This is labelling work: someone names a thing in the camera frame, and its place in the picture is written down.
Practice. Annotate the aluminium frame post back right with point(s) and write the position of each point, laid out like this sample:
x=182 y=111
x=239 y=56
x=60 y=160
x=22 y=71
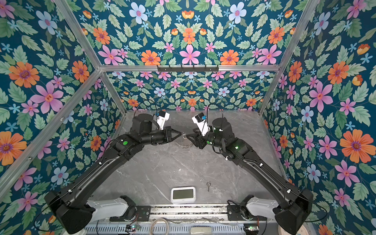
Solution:
x=307 y=13

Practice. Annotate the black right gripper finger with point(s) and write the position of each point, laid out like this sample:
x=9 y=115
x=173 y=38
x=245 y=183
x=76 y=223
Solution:
x=194 y=140
x=193 y=136

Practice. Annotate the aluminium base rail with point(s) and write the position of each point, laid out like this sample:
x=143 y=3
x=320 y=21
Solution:
x=188 y=211

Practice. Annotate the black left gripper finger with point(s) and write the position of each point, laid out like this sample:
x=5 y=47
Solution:
x=174 y=137
x=173 y=132

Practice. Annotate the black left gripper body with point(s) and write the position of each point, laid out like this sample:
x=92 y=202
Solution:
x=167 y=134

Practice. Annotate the white digital timer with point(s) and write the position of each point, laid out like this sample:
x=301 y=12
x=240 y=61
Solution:
x=183 y=195

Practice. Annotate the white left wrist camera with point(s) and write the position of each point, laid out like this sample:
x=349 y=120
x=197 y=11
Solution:
x=162 y=117

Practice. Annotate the aluminium frame post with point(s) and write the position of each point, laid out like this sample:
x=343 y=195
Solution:
x=76 y=29
x=307 y=13

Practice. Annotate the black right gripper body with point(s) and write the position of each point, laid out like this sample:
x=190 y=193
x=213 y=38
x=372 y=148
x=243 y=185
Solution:
x=203 y=140

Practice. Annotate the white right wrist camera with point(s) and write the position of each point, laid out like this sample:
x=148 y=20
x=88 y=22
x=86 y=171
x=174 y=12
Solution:
x=202 y=126

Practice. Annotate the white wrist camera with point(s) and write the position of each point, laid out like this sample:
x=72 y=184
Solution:
x=162 y=117
x=202 y=126

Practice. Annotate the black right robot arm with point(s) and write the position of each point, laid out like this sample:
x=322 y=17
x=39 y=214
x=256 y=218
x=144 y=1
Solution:
x=290 y=206

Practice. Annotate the steel key holder plate with rings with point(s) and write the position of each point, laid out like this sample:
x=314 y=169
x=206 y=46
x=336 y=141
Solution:
x=183 y=142

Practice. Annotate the black hook rail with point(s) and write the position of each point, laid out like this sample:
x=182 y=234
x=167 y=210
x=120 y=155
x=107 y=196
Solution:
x=193 y=68

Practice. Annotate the aluminium frame post back left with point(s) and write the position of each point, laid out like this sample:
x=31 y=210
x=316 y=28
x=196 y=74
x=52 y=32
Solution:
x=76 y=29

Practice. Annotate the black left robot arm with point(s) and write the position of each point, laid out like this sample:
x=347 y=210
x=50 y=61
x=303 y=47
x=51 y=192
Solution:
x=72 y=206

